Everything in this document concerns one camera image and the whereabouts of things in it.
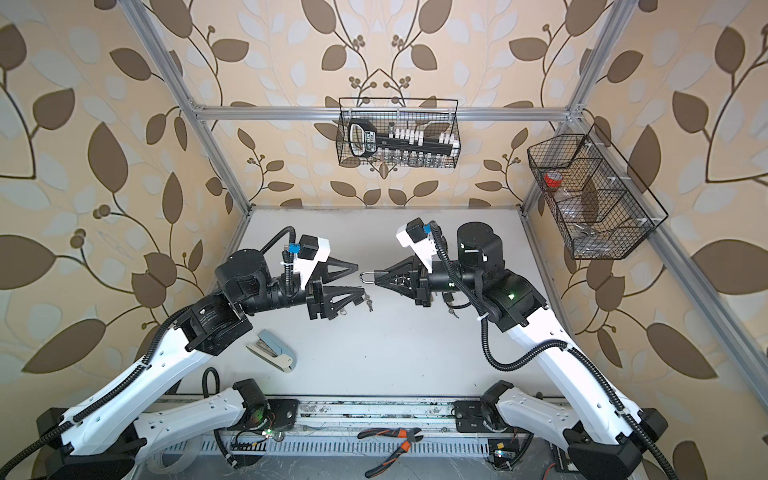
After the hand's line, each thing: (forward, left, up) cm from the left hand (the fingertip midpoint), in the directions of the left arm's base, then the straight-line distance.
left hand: (359, 280), depth 54 cm
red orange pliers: (-20, -10, -38) cm, 44 cm away
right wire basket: (+27, -57, -5) cm, 63 cm away
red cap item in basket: (+42, -52, -9) cm, 67 cm away
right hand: (+1, -4, -2) cm, 4 cm away
